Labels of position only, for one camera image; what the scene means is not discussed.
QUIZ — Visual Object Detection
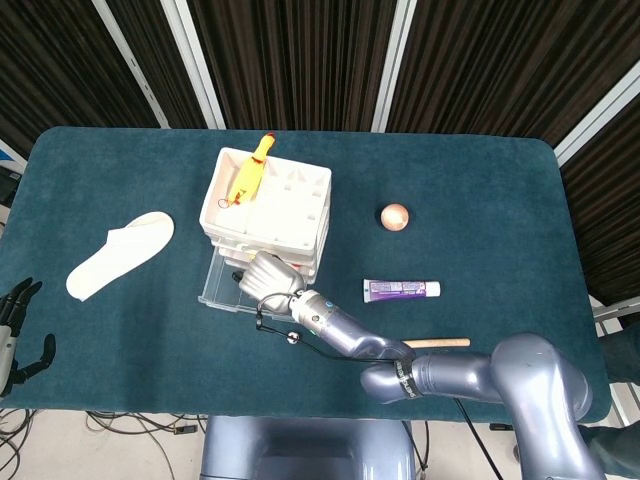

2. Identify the teal tablecloth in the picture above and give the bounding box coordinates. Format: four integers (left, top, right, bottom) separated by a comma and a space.
0, 125, 612, 425

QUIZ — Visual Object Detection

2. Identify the white drawer cabinet frame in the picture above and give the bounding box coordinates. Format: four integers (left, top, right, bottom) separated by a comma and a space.
198, 145, 334, 282

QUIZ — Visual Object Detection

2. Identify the black velcro arm strap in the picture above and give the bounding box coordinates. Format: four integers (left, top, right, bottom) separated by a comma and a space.
391, 356, 421, 400

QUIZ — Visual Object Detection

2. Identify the grey floor cable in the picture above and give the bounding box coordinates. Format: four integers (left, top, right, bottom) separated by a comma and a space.
83, 409, 209, 480

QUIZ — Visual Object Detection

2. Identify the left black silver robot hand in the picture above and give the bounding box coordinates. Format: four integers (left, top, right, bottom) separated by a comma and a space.
0, 276, 56, 400

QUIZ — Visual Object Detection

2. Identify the white slipper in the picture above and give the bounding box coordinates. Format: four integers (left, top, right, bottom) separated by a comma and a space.
65, 211, 176, 303

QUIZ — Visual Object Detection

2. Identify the wooden drumstick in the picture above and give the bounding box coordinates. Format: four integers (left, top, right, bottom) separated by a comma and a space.
401, 337, 472, 350

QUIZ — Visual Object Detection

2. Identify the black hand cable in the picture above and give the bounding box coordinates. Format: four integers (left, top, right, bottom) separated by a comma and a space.
254, 293, 502, 480

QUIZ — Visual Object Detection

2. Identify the white blue box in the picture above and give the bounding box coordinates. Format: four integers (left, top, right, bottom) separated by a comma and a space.
0, 138, 29, 177

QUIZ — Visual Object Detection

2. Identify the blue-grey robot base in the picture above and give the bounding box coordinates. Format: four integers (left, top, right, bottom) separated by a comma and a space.
199, 415, 417, 480

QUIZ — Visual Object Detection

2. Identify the white partition post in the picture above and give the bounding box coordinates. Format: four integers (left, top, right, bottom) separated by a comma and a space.
91, 0, 172, 129
160, 0, 227, 130
552, 63, 640, 167
371, 0, 419, 134

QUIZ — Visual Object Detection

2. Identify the yellow rubber chicken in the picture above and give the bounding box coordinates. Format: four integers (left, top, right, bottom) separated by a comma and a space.
216, 131, 277, 208

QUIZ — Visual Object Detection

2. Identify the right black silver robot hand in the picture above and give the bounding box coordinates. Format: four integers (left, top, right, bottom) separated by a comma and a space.
230, 251, 307, 297

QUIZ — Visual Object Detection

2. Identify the wooden ball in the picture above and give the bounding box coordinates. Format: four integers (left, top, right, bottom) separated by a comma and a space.
380, 203, 412, 234

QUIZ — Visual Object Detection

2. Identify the black floor cable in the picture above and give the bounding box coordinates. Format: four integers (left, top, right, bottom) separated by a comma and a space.
0, 407, 37, 480

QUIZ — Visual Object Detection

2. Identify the purple white toothpaste tube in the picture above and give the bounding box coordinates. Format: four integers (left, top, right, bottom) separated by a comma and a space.
362, 278, 442, 304

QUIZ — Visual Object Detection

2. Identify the white metal stand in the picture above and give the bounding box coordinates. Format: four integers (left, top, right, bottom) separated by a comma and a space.
591, 294, 640, 426

